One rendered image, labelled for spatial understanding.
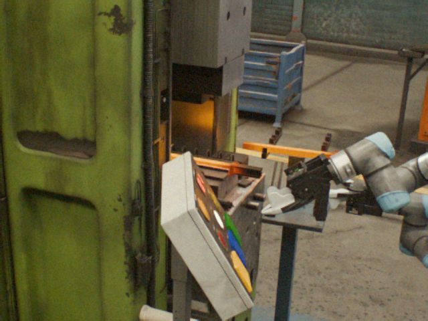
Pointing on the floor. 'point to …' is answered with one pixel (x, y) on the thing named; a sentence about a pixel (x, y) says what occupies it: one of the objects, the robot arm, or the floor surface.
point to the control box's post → (182, 300)
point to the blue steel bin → (272, 78)
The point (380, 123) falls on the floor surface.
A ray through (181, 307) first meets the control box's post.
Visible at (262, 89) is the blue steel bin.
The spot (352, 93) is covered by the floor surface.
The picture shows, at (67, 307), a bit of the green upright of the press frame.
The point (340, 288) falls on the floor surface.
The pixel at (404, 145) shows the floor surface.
